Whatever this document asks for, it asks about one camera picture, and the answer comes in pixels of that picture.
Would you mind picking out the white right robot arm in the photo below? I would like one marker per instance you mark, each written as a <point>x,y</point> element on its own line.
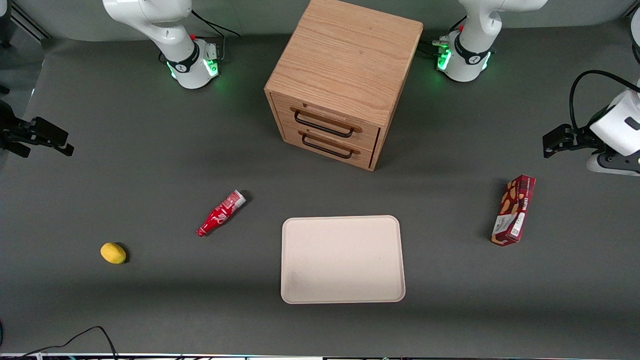
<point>150,15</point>

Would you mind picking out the beige rectangular tray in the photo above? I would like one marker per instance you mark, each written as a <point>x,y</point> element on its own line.
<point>340,260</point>

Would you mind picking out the red cookie box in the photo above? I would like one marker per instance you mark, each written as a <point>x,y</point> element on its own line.
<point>514,210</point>

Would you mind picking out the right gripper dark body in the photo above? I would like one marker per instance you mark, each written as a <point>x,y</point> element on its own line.
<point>11,131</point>

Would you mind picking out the yellow lemon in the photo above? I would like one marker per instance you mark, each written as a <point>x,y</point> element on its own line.
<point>113,253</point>

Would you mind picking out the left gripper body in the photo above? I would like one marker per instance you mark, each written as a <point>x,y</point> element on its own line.
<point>583,137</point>

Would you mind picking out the aluminium frame rail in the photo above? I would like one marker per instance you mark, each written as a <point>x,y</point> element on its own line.
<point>30,24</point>

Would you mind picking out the red cola bottle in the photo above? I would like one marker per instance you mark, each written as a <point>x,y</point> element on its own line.
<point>220,214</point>

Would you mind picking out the wooden drawer cabinet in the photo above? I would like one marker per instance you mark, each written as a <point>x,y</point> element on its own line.
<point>345,55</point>

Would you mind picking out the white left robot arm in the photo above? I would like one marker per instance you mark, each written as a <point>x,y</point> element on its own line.
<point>472,30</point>

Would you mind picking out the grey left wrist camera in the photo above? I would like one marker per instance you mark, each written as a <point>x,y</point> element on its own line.
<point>612,164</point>

